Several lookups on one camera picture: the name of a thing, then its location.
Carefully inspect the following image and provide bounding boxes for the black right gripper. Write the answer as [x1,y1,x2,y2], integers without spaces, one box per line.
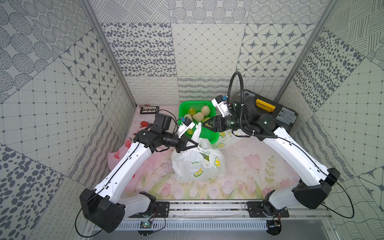
[201,114,248,133]

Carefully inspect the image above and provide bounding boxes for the white plastic bag lemon print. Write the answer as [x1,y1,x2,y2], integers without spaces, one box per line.
[171,123,227,183]

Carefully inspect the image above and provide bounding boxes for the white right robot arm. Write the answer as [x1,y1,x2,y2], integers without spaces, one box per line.
[203,101,340,217]

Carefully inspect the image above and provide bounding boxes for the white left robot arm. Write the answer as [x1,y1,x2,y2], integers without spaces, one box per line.
[80,113,199,233]

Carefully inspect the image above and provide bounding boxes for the pale beige pear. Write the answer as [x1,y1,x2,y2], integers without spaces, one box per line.
[193,112,205,122]

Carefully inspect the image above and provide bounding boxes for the green plastic basket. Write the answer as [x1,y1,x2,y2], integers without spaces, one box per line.
[179,101,219,145]

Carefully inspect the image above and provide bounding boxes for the yellow-green small pear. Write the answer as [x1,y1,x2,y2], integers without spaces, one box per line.
[188,107,197,116]

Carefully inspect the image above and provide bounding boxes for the black smartphone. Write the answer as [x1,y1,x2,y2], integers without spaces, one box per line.
[140,106,160,115]

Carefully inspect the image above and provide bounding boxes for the black toolbox yellow latch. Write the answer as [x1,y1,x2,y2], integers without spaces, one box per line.
[244,90,299,133]

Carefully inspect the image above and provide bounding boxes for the black corrugated cable hose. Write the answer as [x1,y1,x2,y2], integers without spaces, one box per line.
[227,71,278,139]

